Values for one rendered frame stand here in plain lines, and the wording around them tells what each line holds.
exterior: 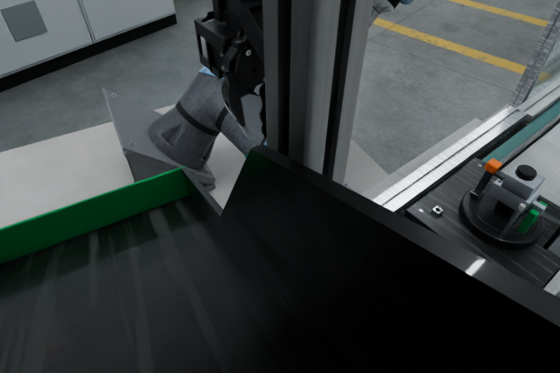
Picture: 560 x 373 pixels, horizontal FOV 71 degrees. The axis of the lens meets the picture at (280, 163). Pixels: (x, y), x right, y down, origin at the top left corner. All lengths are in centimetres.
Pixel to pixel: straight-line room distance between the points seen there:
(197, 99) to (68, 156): 44
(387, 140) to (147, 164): 185
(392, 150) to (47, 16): 253
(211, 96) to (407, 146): 179
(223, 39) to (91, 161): 76
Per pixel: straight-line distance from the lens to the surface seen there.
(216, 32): 42
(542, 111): 123
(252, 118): 45
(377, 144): 244
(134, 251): 23
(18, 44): 334
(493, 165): 78
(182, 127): 87
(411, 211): 79
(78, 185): 106
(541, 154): 113
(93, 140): 118
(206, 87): 85
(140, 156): 83
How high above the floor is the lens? 155
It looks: 44 degrees down
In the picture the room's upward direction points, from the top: straight up
